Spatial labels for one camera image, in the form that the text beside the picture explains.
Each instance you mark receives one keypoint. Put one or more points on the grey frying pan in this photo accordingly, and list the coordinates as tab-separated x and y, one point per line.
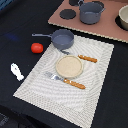
62	39

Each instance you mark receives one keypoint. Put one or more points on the pink stove board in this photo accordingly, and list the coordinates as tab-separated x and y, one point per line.
106	27

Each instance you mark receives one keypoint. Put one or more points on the black stove burner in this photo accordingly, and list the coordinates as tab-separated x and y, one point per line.
67	14

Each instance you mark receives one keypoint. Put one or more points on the round beige plate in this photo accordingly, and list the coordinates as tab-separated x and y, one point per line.
69	66

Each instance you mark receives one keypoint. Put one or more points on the woven beige placemat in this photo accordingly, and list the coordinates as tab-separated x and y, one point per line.
70	103

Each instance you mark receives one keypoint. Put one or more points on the grey cooking pot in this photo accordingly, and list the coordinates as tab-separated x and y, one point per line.
90	12

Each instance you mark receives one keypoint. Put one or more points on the black burner at top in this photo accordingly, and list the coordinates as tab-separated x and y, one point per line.
73	2

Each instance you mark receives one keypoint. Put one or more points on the beige bowl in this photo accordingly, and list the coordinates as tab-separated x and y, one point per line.
123	14

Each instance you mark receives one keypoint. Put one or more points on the fork with wooden handle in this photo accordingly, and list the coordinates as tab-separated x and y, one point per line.
55	77

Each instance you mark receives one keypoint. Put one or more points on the knife with wooden handle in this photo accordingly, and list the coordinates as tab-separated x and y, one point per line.
81	56

